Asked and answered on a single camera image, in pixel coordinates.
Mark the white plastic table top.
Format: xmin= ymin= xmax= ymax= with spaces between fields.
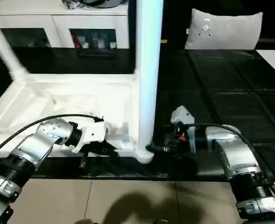
xmin=0 ymin=72 xmax=155 ymax=164

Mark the white plastic table leg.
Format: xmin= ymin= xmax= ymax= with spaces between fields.
xmin=0 ymin=19 xmax=29 ymax=81
xmin=134 ymin=0 xmax=165 ymax=155

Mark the black work mat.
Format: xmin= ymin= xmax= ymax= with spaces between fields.
xmin=0 ymin=44 xmax=275 ymax=182

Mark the light grey pillow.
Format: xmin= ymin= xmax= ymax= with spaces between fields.
xmin=184 ymin=8 xmax=264 ymax=50

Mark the white glass-door cabinet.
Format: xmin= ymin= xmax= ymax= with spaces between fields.
xmin=0 ymin=0 xmax=130 ymax=50

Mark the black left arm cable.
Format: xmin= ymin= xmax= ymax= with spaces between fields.
xmin=0 ymin=114 xmax=105 ymax=160

